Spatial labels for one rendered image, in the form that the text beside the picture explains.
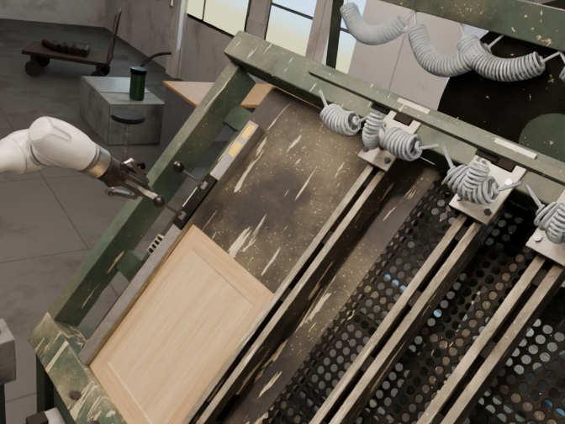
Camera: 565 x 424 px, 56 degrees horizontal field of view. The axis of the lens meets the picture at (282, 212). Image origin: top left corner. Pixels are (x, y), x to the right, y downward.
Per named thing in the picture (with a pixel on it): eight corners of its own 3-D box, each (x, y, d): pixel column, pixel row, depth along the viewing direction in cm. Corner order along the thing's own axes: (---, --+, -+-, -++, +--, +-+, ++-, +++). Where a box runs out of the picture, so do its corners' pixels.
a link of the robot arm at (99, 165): (68, 162, 148) (85, 172, 152) (81, 177, 142) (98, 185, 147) (87, 136, 148) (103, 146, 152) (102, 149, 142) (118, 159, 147)
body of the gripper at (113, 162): (103, 148, 152) (127, 162, 159) (86, 172, 151) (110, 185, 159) (115, 158, 147) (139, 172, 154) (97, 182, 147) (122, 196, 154)
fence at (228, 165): (87, 357, 176) (77, 355, 173) (256, 126, 178) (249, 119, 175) (92, 366, 173) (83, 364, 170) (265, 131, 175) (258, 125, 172)
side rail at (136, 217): (71, 317, 196) (46, 310, 188) (246, 77, 198) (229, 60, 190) (77, 326, 193) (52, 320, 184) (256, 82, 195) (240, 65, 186)
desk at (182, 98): (301, 167, 610) (315, 104, 576) (186, 178, 524) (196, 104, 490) (266, 144, 659) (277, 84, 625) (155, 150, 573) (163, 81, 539)
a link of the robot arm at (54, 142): (103, 137, 144) (72, 140, 151) (55, 107, 131) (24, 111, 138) (91, 173, 140) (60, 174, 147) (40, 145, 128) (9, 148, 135)
